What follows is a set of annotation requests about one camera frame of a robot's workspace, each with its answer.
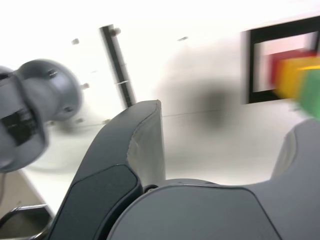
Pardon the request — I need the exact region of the curved dark metal tube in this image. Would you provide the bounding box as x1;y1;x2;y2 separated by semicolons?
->
0;203;52;240

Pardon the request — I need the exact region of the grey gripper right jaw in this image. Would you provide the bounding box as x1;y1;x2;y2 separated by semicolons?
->
107;117;320;240

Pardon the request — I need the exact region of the green cube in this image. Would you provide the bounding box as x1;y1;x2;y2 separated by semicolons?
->
294;69;320;118

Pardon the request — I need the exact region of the black tape square outline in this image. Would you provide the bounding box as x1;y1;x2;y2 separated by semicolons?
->
240;15;320;106

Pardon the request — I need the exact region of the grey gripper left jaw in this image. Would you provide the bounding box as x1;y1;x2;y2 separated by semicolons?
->
46;99;167;240

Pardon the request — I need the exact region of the red cube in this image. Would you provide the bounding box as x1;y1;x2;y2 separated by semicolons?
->
267;48;320;86

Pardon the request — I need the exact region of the black tape strip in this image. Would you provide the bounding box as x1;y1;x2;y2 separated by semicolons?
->
99;23;138;108

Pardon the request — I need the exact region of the yellow cube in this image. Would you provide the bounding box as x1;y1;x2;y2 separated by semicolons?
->
273;56;320;101

